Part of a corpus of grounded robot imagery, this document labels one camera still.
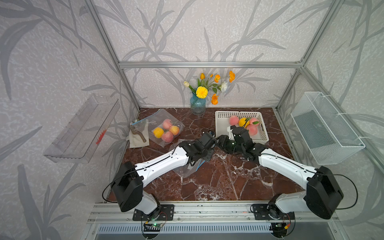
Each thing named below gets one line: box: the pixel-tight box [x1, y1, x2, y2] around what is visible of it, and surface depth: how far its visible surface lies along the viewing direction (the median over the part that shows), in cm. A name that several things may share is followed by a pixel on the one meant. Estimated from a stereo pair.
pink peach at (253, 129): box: [246, 124, 258, 136], surface depth 103 cm
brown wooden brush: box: [130, 125, 147, 143], surface depth 107 cm
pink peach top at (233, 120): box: [229, 115, 240, 126], surface depth 110 cm
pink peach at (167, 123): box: [162, 118, 173, 130], surface depth 105 cm
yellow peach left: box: [238, 117, 250, 128], surface depth 107 cm
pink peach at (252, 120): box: [249, 117, 259, 126], surface depth 107 cm
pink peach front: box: [161, 131, 174, 143], surface depth 99 cm
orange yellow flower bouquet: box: [183, 70, 236, 105], surface depth 98 cm
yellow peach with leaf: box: [153, 127, 165, 139], surface depth 101 cm
